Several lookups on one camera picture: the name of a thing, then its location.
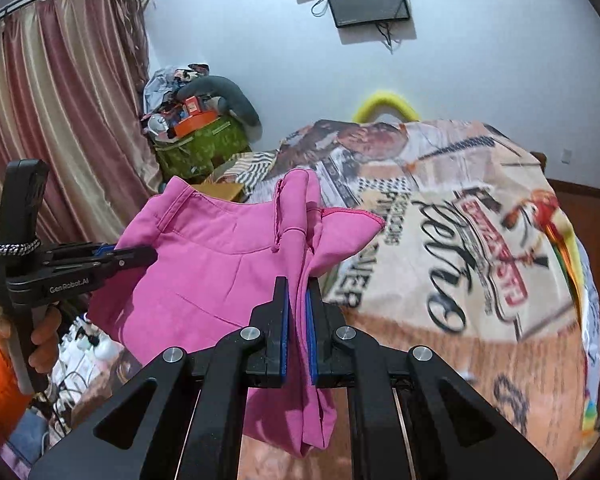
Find pink pants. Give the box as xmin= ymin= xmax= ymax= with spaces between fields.
xmin=88 ymin=169 xmax=384 ymax=457

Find person left hand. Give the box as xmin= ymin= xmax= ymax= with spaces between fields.
xmin=0 ymin=307 xmax=61 ymax=374

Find brown cardboard box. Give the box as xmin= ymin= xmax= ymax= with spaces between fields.
xmin=192 ymin=180 xmax=245 ymax=203

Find green patterned bag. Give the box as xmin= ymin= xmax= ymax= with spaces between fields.
xmin=152 ymin=116 xmax=250 ymax=182

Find orange box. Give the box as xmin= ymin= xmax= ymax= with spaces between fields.
xmin=173 ymin=96 xmax=219 ymax=138

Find newspaper print bed blanket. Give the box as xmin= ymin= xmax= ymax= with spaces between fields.
xmin=243 ymin=120 xmax=597 ymax=478

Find striped pink curtain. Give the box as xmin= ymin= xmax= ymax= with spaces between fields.
xmin=0 ymin=0 xmax=161 ymax=243

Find grey plush toy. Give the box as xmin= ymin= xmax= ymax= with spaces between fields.
xmin=175 ymin=75 xmax=261 ymax=129

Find yellow pillow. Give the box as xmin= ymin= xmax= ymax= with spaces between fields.
xmin=352 ymin=90 xmax=420 ymax=124

